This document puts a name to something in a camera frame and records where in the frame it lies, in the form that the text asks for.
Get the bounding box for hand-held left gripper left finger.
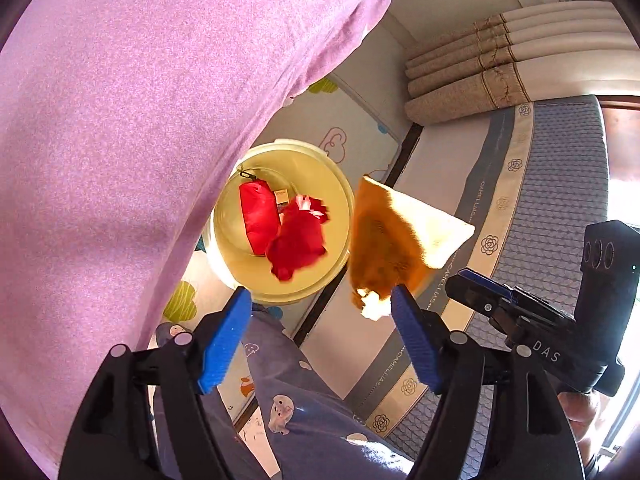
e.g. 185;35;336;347
57;286;253;480

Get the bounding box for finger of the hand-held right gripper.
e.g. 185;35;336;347
445;274;538;358
457;268;576;323

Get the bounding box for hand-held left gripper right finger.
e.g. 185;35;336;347
391;284;587;480

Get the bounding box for orange snack bag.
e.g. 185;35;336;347
346;175;476;321

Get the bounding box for yellow plastic bin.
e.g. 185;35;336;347
202;140;353;306

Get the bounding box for person's right hand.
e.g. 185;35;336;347
557;390;606;461

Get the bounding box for person's blue printed pants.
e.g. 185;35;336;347
150;305;416;480

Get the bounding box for grey quilted floral mattress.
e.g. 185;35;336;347
295;95;608;461

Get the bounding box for crumpled red wrapper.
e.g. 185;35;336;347
265;194;332;282

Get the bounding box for flat red packet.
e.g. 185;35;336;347
239;180;281;257

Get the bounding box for brown wooden panel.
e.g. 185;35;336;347
599;94;640;186

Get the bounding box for cloud print play mat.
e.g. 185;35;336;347
150;74;403;441

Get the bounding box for beige pleated curtain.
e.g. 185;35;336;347
404;1;640;125

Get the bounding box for pink blanket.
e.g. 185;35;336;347
0;0;396;466

